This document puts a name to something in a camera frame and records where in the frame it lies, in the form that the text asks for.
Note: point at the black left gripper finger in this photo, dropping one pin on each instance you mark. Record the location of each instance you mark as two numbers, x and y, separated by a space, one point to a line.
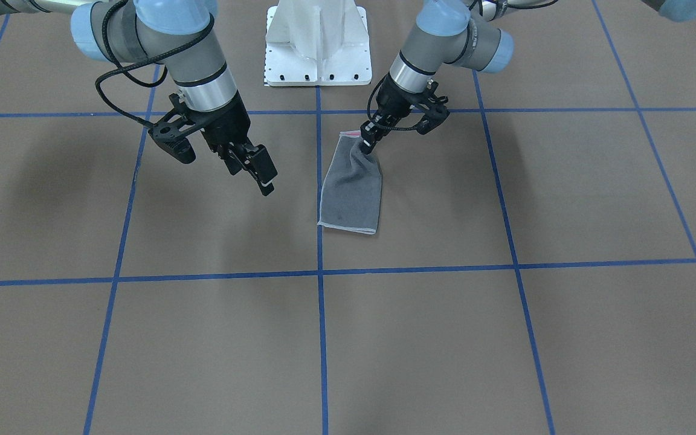
369 136

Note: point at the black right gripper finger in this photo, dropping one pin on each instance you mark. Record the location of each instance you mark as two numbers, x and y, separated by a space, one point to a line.
235 161
260 165

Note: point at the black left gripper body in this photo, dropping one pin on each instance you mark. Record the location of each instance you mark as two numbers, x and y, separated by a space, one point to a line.
394 101

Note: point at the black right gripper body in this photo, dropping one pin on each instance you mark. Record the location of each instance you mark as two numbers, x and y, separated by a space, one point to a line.
227 123

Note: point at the pink and grey towel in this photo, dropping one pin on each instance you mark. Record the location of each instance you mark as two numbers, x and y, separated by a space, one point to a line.
351 193

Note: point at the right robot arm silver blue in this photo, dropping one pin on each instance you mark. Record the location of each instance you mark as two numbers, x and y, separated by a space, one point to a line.
179 36

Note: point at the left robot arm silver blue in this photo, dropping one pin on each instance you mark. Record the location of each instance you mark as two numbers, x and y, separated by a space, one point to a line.
457 33

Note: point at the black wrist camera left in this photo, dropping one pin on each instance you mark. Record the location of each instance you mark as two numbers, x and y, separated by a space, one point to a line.
433 107

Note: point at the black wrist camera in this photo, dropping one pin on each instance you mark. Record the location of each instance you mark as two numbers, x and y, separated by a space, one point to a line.
167 134
433 107

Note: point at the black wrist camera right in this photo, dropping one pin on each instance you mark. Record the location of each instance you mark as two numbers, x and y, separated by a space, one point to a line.
167 134

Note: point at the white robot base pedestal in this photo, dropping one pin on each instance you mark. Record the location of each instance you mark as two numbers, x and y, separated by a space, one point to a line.
317 43

